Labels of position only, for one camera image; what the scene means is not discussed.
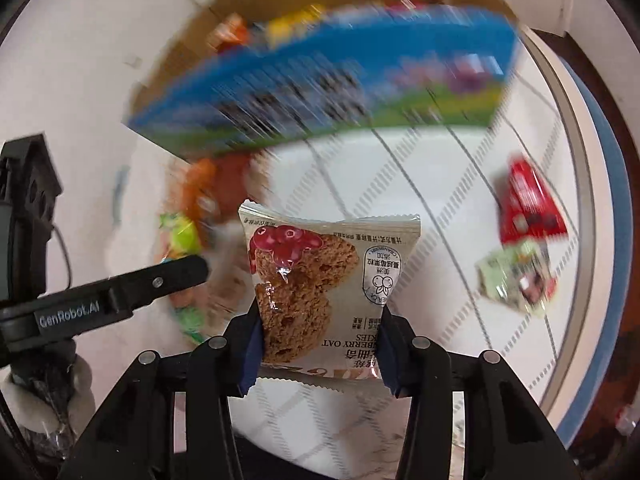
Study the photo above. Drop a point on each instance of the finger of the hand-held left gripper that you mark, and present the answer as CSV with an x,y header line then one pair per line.
x,y
160,280

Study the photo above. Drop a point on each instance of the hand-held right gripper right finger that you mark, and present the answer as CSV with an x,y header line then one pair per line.
x,y
392,360

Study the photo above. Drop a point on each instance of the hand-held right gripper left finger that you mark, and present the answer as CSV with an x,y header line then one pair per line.
x,y
245,355

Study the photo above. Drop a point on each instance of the colourful candy bag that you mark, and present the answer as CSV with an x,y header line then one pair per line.
x,y
182,232

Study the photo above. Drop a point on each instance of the cookie snack packet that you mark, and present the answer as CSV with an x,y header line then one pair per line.
x,y
325,280

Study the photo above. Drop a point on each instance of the printed cardboard box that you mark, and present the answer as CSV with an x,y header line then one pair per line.
x,y
325,90

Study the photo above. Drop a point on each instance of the orange panda snack packet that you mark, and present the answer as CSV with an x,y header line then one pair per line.
x,y
230,32

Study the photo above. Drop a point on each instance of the large yellow snack packet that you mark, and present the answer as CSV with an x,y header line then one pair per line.
x,y
292,22

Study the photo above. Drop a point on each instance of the dark red snack packet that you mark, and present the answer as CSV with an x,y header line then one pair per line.
x,y
235,170

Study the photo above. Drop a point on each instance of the small white green snack packet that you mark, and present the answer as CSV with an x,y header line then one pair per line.
x,y
515,275

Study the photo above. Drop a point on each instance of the white diamond printed blanket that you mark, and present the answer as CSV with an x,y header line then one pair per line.
x,y
450,185

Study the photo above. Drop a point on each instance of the red cone snack packet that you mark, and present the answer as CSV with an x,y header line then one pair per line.
x,y
527,200

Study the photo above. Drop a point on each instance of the bed with blue sheet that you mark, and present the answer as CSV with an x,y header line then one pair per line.
x,y
600,210

